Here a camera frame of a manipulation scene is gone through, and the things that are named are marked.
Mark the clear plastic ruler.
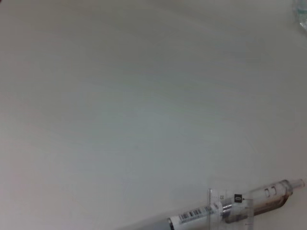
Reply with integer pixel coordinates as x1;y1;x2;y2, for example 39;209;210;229
207;188;255;230

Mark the clear silver ballpoint pen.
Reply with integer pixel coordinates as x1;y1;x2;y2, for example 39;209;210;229
167;178;307;230

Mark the clear water bottle green label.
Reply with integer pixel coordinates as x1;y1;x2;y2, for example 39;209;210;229
291;0;307;34

